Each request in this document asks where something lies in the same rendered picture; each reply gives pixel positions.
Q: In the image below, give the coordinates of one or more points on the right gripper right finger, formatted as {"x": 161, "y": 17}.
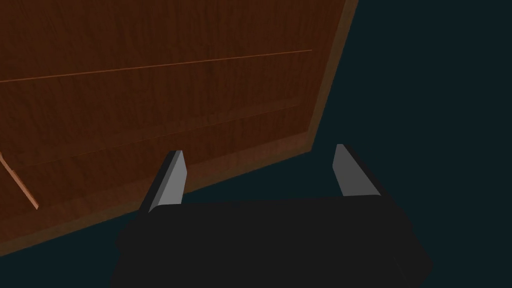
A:
{"x": 356, "y": 176}

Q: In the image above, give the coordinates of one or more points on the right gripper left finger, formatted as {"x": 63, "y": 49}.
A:
{"x": 170, "y": 182}

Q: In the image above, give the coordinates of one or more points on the brown wooden cabinet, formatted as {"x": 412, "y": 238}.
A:
{"x": 160, "y": 80}

